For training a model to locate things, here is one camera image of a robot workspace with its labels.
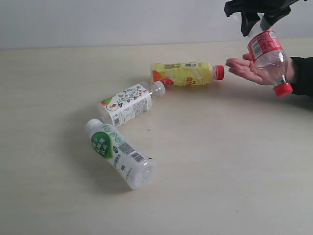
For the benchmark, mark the yellow juice bottle red cap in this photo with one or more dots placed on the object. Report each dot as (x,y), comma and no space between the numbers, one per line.
(187,74)

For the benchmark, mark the clear bottle green label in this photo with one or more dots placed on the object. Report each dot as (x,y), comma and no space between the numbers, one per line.
(133,166)

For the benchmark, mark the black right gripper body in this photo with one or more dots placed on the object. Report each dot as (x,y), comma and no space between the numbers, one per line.
(257,6)

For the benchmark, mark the clear bottle floral white label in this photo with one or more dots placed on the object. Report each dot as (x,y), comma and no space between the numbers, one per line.
(129,103)

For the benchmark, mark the black sleeved forearm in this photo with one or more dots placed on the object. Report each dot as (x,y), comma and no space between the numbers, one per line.
(303,82)

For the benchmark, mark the open bare human hand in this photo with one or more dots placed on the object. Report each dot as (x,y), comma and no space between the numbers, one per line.
(245,68)

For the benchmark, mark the clear cola bottle red label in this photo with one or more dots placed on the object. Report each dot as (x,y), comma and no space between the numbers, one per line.
(270,59)

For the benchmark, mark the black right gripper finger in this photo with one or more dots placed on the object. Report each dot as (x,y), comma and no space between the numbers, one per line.
(269,19)
(250,23)

